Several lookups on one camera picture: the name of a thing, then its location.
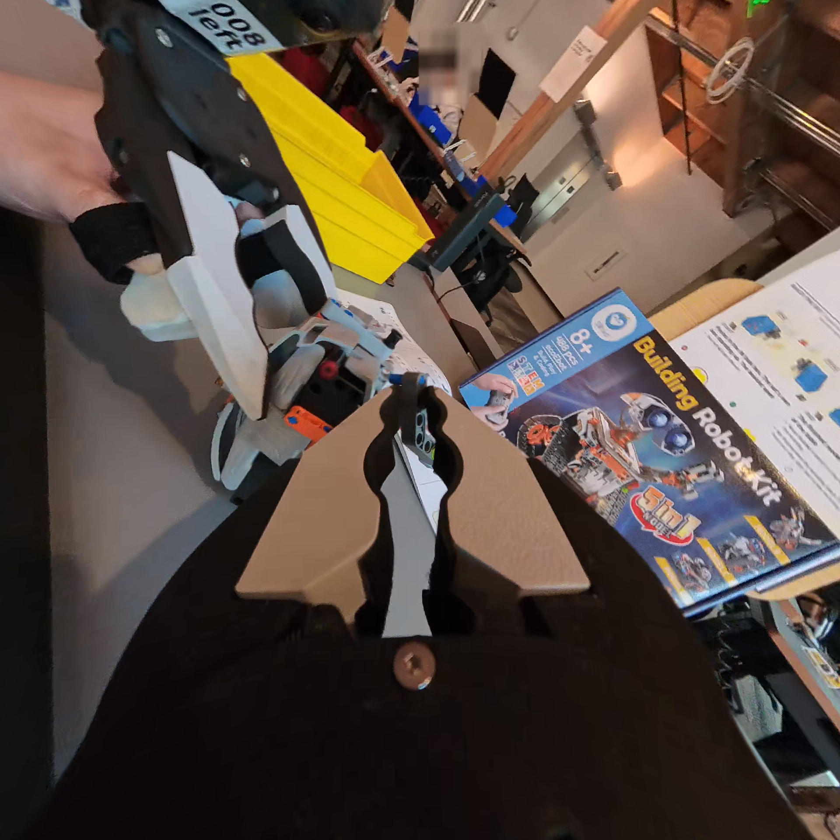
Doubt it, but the red bag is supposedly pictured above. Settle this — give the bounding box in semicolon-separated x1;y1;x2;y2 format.
338;105;385;153
282;46;337;99

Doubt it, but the person's left hand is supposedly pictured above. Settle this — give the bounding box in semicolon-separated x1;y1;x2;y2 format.
0;69;166;277

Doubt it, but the white cable coil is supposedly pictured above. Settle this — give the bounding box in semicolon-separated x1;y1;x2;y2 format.
705;37;756;105

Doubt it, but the hanging paper sign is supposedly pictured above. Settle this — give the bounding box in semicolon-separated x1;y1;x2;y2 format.
539;26;608;104

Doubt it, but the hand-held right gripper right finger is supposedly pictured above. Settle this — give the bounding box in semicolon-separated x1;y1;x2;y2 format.
425;386;592;635

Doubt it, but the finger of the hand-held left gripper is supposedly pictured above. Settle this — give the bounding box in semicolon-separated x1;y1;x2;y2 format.
166;151;271;421
262;205;340;316

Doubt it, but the black backpack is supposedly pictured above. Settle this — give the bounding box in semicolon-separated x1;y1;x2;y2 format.
446;174;542;317

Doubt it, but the grey angled beam piece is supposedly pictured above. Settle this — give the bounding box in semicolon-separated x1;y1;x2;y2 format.
389;372;439;468

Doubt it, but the grey toy robot assembly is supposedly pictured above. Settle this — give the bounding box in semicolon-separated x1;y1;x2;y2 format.
210;298;404;503

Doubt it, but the grey desk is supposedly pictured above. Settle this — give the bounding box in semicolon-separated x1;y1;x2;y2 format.
42;223;565;782

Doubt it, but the blue storage bin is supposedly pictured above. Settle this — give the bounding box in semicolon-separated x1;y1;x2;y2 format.
410;92;455;147
459;174;521;228

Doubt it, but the printed sheet on cardboard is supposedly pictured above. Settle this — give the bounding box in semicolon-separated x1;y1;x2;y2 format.
650;246;840;601

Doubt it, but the blue robot kit box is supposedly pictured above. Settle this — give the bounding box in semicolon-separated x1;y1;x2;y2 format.
459;289;840;618

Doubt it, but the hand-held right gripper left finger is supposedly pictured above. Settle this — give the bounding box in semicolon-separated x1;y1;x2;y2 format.
235;386;404;635

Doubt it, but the dark teal column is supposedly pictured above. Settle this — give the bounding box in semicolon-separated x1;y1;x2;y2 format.
410;190;500;273

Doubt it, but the open white instruction booklet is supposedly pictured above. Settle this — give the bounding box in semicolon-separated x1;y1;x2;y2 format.
335;289;475;534

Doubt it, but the wooden shelf unit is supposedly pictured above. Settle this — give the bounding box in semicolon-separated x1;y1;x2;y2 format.
646;0;840;231

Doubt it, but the yellow storage bin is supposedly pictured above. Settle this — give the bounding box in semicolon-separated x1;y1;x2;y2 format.
226;52;435;284

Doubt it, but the black cable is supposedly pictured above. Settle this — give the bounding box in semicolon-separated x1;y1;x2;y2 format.
433;274;488;311

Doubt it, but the black monitor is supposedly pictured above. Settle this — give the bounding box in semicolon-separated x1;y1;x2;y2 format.
478;47;518;120

